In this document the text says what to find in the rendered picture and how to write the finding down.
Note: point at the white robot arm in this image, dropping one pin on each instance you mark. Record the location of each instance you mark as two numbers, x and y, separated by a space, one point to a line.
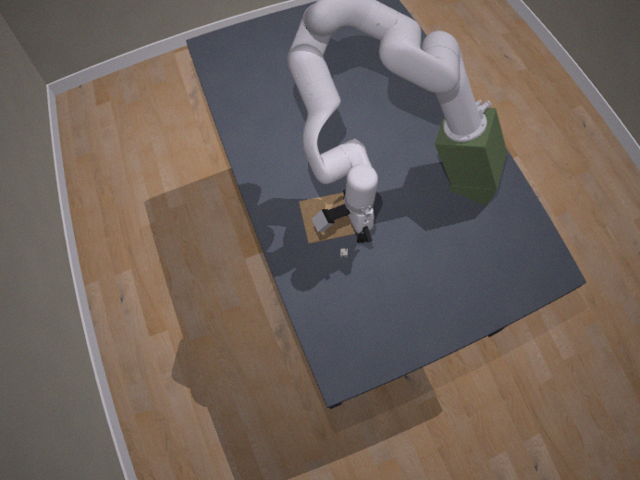
434 69

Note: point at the tan mat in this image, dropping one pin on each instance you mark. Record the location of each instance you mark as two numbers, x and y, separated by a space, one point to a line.
342 226

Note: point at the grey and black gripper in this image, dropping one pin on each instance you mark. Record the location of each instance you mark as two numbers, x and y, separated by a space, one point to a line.
361 223

